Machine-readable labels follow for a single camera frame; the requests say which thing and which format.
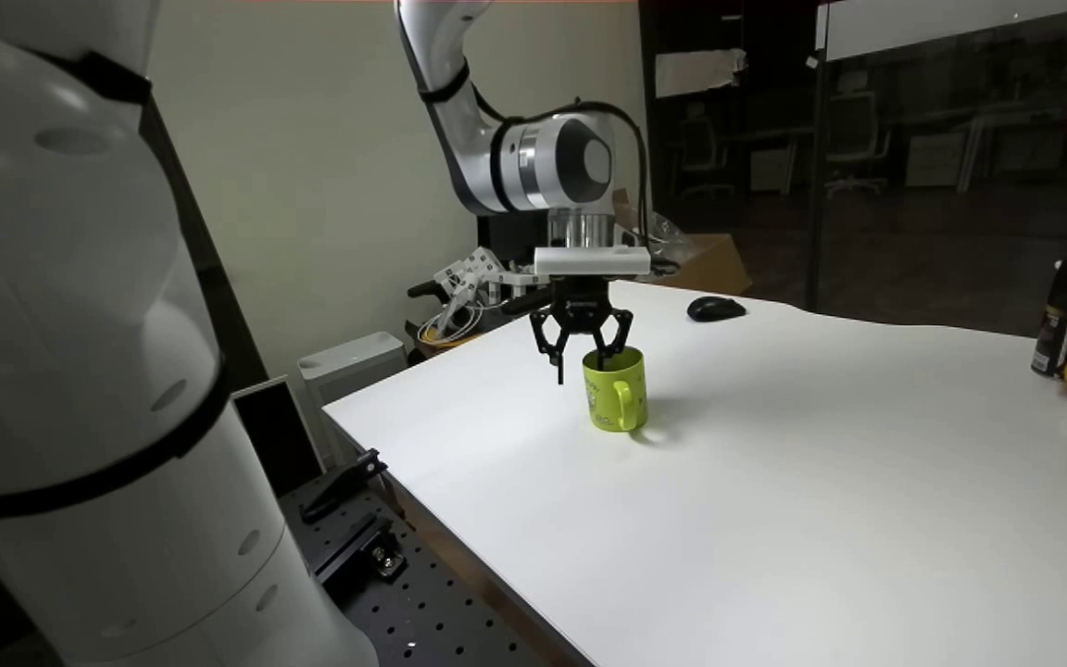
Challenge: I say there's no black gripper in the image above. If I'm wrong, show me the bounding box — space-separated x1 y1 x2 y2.
530 278 634 386

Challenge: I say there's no yellow-green cartoon mug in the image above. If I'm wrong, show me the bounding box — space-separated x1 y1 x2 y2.
581 349 648 434

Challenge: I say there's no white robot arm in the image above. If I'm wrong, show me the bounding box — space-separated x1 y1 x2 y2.
392 0 648 366

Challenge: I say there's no black computer mouse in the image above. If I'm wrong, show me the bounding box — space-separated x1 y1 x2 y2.
686 296 749 321

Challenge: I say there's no black table clamp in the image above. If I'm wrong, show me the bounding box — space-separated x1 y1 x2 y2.
298 448 385 521

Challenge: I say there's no black clamp on edge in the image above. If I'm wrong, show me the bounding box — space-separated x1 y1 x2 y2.
314 513 405 584

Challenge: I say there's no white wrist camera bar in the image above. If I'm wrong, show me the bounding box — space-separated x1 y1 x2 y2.
534 244 652 278

